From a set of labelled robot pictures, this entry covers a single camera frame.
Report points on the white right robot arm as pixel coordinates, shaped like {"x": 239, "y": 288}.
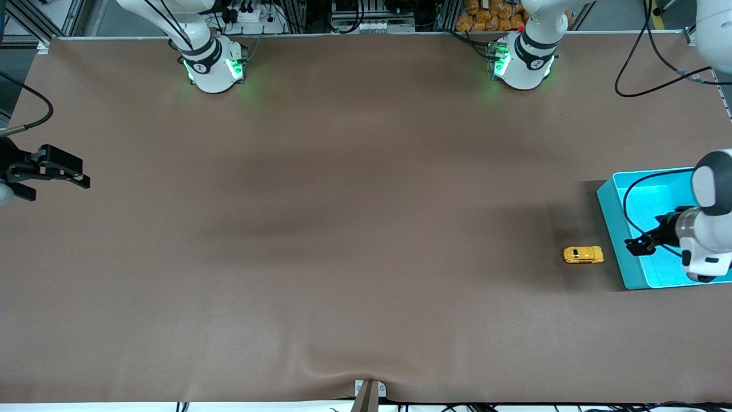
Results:
{"x": 211, "y": 68}

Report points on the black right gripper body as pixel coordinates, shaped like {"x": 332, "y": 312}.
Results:
{"x": 10, "y": 162}

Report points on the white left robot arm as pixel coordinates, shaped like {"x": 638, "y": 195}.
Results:
{"x": 523, "y": 68}

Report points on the aluminium frame profile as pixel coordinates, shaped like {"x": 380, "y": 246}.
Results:
{"x": 43, "y": 23}

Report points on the metal table clamp bracket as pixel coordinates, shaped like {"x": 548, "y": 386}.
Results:
{"x": 369, "y": 395}

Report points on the yellow beetle toy car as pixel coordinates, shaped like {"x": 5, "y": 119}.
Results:
{"x": 583, "y": 254}

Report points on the turquoise plastic bin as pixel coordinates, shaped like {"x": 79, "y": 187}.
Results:
{"x": 612, "y": 229}

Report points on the white power strip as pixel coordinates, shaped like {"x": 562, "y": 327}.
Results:
{"x": 251, "y": 17}

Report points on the white connector block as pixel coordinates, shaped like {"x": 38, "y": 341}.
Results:
{"x": 372, "y": 26}

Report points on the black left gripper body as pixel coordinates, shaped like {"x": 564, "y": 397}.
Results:
{"x": 665, "y": 228}

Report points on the brown table cover mat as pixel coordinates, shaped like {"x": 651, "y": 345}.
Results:
{"x": 366, "y": 171}

